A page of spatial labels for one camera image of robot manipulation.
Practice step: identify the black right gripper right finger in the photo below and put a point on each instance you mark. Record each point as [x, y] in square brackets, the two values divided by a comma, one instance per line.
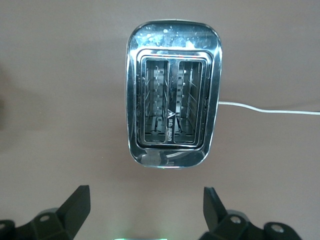
[232, 227]

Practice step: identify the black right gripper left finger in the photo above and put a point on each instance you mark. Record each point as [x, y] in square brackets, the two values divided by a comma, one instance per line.
[50, 225]

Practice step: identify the silver beige two-slot toaster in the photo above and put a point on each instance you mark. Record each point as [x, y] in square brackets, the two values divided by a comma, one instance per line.
[172, 40]

